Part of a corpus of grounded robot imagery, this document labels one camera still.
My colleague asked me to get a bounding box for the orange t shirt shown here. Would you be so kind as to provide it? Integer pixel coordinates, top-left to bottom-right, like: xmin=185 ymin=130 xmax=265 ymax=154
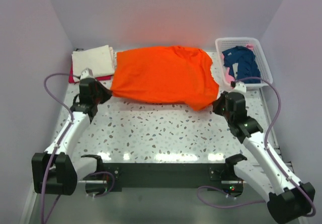
xmin=111 ymin=46 xmax=219 ymax=111

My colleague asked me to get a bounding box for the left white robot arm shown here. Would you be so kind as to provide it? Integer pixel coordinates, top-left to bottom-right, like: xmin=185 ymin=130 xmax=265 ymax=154
xmin=31 ymin=77 xmax=112 ymax=195

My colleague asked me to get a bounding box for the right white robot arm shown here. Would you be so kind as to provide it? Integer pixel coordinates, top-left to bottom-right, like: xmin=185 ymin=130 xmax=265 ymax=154
xmin=213 ymin=91 xmax=315 ymax=223

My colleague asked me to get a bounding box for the folded magenta t shirt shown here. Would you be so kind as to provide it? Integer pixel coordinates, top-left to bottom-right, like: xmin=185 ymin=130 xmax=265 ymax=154
xmin=68 ymin=67 xmax=112 ymax=84

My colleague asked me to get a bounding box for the pink t shirt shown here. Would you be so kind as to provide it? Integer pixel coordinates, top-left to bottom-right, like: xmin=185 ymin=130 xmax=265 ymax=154
xmin=222 ymin=46 xmax=255 ymax=80

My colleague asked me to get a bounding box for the folded cream t shirt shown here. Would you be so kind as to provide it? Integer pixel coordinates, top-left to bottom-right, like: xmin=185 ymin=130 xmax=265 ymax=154
xmin=71 ymin=45 xmax=115 ymax=77

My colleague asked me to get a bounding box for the navy blue t shirt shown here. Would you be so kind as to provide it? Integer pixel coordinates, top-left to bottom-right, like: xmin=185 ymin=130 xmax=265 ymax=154
xmin=222 ymin=46 xmax=261 ymax=84

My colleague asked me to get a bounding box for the white plastic basket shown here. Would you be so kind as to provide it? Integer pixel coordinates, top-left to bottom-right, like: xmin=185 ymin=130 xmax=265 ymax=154
xmin=215 ymin=37 xmax=273 ymax=91

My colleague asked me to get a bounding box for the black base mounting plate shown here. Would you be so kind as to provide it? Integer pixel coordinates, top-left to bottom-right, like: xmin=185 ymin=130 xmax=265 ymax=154
xmin=84 ymin=163 xmax=244 ymax=197

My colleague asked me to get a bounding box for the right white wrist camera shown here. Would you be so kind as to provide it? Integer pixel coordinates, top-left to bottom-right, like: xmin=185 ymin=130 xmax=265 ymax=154
xmin=230 ymin=81 xmax=247 ymax=94

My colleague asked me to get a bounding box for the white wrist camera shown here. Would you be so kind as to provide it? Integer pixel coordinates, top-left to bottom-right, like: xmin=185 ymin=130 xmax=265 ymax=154
xmin=230 ymin=81 xmax=247 ymax=94
xmin=79 ymin=68 xmax=94 ymax=80

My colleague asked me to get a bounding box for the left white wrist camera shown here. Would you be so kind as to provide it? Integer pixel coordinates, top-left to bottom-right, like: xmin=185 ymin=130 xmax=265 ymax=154
xmin=79 ymin=68 xmax=94 ymax=80

